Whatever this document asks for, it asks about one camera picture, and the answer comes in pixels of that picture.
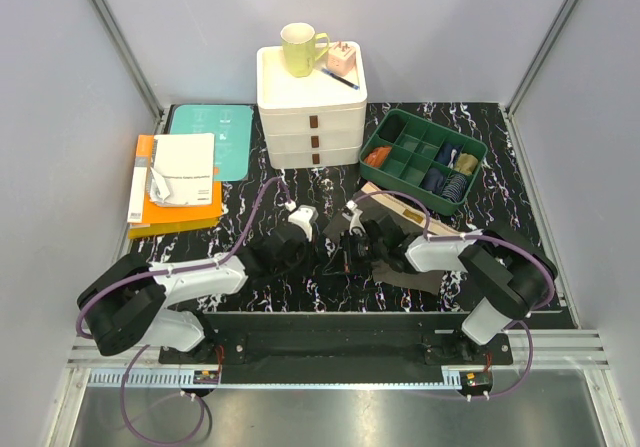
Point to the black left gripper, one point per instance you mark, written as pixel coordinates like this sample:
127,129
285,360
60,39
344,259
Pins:
309,250

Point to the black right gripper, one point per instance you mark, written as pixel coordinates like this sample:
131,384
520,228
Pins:
348,261

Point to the grey underwear with cream waistband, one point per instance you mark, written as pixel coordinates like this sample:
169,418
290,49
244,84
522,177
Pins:
411,220

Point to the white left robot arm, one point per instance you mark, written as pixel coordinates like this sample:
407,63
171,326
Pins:
132,302

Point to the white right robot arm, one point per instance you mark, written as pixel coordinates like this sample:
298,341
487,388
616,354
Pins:
514,276

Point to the rolled grey-blue garment in tray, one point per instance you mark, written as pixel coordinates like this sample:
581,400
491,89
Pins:
433,181

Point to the rolled orange garment in tray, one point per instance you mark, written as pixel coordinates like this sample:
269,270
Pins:
377,156

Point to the green divided organizer tray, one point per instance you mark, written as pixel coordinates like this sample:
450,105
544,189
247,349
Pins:
413,154

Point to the rolled striped garment in tray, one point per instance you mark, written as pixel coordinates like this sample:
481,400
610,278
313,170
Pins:
455,187

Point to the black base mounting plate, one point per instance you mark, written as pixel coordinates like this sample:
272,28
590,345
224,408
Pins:
435,338

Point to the rolled navy garment in tray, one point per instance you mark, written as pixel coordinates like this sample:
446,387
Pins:
447,154

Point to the rolled khaki garment in tray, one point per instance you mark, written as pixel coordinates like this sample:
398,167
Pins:
466,164

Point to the rolled black garment in tray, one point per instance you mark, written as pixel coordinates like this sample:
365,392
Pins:
391,128

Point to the white three-drawer storage unit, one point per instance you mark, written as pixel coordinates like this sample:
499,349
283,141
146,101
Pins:
314,121

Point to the white paper manual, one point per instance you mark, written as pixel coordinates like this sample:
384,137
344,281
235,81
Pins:
182,170

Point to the teal plastic board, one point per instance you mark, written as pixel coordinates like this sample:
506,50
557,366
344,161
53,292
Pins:
230,124

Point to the orange book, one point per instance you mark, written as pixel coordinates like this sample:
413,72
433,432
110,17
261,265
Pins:
147,219

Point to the blue pen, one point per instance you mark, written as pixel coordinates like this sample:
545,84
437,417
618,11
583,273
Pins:
340,79

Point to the pink power adapter cube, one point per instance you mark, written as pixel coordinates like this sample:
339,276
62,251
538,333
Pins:
341,58

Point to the yellow-green mug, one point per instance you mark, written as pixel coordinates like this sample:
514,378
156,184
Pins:
302,48

